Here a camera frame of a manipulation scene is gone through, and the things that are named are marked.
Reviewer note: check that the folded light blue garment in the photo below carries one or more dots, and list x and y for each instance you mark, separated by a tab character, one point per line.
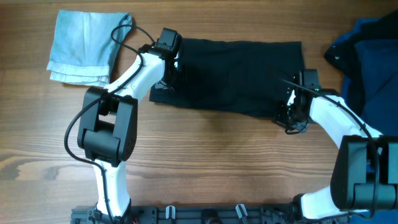
84	48

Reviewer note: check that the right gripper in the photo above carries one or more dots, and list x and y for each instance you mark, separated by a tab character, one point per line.
278	119

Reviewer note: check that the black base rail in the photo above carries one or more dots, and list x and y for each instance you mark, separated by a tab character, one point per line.
238	214

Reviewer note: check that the black shorts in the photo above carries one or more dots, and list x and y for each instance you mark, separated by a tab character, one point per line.
241	77

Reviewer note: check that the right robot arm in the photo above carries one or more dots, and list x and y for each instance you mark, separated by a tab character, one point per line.
364	178

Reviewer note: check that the blue garment pile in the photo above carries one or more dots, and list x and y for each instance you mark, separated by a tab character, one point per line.
378	61

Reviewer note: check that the dark garment on pile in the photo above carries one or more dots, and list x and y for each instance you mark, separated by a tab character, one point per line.
342	54

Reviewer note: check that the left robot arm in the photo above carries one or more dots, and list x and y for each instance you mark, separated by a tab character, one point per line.
108	126

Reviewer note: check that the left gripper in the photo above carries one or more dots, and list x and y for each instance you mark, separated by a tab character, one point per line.
162	86

